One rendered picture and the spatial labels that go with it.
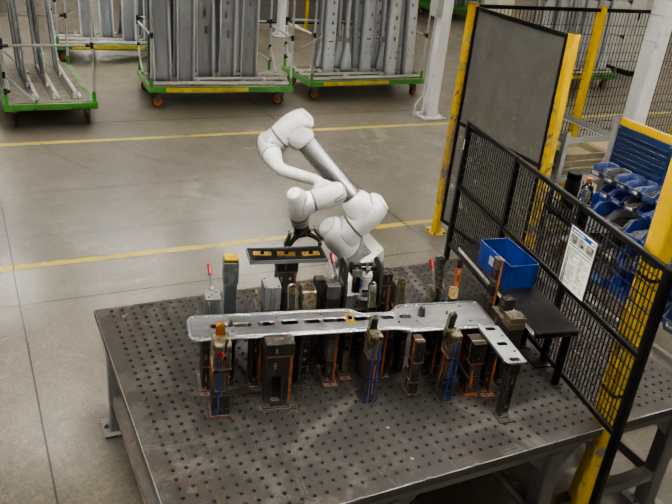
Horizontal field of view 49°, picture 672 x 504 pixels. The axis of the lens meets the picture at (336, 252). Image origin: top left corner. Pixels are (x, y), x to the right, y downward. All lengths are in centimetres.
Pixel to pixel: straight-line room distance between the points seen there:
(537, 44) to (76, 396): 382
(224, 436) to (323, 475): 44
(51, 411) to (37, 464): 41
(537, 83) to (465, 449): 313
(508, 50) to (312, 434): 362
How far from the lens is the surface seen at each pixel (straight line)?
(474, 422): 334
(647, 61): 758
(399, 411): 331
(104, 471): 402
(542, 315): 357
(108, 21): 1246
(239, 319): 325
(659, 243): 313
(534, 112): 561
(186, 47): 993
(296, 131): 382
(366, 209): 391
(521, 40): 575
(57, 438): 425
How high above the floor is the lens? 271
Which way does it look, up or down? 26 degrees down
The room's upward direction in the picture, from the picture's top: 6 degrees clockwise
